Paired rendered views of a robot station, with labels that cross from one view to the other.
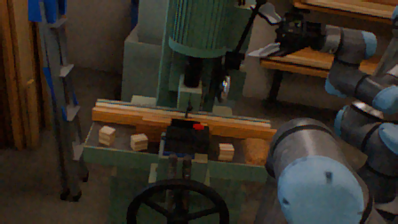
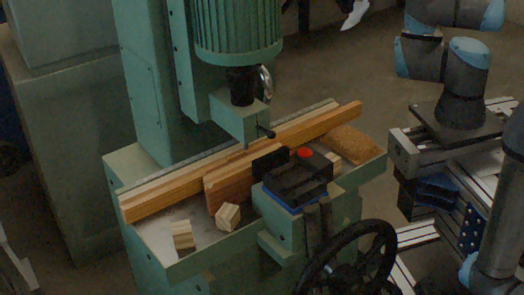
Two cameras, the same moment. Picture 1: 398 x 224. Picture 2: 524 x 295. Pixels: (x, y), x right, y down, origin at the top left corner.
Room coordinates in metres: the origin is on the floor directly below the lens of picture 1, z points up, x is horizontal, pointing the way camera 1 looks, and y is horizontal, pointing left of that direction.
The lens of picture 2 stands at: (0.27, 0.49, 1.66)
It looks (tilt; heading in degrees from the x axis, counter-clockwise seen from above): 35 degrees down; 331
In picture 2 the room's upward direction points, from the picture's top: 3 degrees counter-clockwise
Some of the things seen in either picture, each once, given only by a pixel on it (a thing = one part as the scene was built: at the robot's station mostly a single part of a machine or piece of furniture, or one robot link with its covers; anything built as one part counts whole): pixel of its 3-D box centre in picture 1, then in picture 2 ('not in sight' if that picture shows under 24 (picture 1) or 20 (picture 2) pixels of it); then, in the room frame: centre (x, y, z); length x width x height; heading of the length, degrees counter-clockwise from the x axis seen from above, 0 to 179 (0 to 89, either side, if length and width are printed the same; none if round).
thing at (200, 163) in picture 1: (181, 159); (298, 205); (0.99, 0.01, 0.92); 0.15 x 0.13 x 0.09; 95
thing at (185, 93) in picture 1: (189, 94); (239, 115); (1.20, 0.02, 1.03); 0.14 x 0.07 x 0.09; 5
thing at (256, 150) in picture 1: (258, 148); (350, 138); (1.11, -0.23, 0.92); 0.14 x 0.09 x 0.04; 5
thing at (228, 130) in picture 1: (191, 125); (255, 156); (1.18, 0.00, 0.92); 0.67 x 0.02 x 0.04; 95
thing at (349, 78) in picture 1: (346, 78); (429, 8); (1.08, -0.42, 1.22); 0.11 x 0.08 x 0.11; 39
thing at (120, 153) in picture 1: (180, 155); (273, 201); (1.07, 0.02, 0.87); 0.61 x 0.30 x 0.06; 95
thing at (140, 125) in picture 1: (172, 134); (255, 181); (1.09, 0.05, 0.93); 0.24 x 0.01 x 0.06; 95
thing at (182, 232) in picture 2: (107, 135); (182, 234); (1.03, 0.25, 0.92); 0.04 x 0.04 x 0.04; 74
